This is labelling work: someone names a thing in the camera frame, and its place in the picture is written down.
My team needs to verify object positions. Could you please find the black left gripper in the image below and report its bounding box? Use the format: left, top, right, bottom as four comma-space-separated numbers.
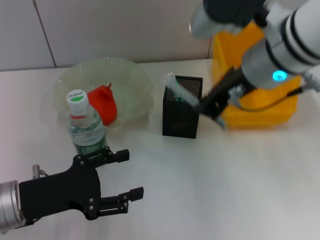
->
18, 146, 145, 221

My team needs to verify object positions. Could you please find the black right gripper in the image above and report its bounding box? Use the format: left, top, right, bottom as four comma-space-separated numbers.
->
198, 65, 254, 122

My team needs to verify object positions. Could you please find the grey pen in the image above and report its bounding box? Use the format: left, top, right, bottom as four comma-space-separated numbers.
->
164, 79, 228, 131

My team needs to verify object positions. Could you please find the green utility knife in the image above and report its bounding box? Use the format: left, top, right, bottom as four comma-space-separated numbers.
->
166, 72, 186, 104

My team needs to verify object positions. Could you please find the clear water bottle green label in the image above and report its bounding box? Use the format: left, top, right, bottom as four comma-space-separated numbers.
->
66, 89, 109, 161

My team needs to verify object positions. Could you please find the orange knitted toy fruit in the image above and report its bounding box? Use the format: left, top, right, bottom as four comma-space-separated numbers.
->
87, 83, 118, 127

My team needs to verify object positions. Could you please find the black mesh pen holder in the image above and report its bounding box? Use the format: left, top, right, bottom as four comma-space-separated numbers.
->
161, 74, 204, 140

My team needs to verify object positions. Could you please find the green glass fruit plate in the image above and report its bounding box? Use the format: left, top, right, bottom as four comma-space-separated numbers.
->
52, 57, 154, 131

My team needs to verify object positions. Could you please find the yellow plastic bin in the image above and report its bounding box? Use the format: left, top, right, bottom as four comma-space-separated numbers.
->
211, 21, 303, 130

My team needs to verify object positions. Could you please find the right wrist cable with plug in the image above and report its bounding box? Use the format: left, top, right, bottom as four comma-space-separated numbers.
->
228, 84, 320, 113

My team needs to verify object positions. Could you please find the wrist cable with plug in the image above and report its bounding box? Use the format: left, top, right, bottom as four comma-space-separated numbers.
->
228, 84, 320, 113
31, 163, 50, 179

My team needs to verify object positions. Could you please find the left wrist cable with plug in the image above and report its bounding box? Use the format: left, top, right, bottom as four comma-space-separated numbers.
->
31, 163, 50, 179

